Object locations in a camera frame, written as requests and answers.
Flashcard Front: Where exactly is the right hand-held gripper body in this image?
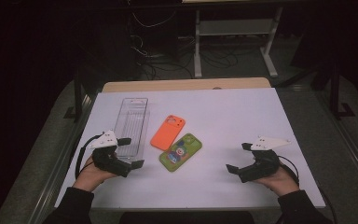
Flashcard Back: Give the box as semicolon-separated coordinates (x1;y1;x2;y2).
238;134;292;184

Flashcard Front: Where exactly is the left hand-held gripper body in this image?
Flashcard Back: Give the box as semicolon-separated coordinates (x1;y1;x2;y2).
89;130;133;178

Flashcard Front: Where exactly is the clear plastic container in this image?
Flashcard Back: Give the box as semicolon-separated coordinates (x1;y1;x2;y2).
113;97;151;165

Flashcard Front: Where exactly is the orange phone case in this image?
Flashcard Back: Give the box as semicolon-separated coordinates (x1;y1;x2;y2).
149;114;186;152

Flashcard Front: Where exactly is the green phone case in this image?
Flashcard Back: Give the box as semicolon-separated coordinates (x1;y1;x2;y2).
158;133;203;173

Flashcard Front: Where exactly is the person's left hand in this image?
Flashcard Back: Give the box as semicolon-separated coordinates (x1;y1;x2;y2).
72;153;119;193

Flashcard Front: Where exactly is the person's right hand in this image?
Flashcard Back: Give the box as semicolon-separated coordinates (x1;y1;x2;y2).
255;162;300;198

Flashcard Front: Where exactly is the black metal stand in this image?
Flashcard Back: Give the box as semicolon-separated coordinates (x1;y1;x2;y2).
63;62;91;122
329;62;357;120

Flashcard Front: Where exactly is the white metal stand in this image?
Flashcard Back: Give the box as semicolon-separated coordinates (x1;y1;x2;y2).
193;7;284;78

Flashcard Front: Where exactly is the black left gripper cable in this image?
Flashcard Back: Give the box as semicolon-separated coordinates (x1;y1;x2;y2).
74;133;104;180

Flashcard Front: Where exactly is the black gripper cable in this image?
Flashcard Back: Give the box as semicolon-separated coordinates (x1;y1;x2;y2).
74;133;104;180
276;154;338;224

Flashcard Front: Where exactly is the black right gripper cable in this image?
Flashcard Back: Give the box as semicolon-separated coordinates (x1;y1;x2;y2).
276;154;338;224

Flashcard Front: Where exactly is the grey metal rail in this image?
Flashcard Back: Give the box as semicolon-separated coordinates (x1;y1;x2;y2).
27;92;97;224
313;90;358;194

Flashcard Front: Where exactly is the tangle of black floor cables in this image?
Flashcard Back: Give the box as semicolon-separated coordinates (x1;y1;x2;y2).
127;12;250;80

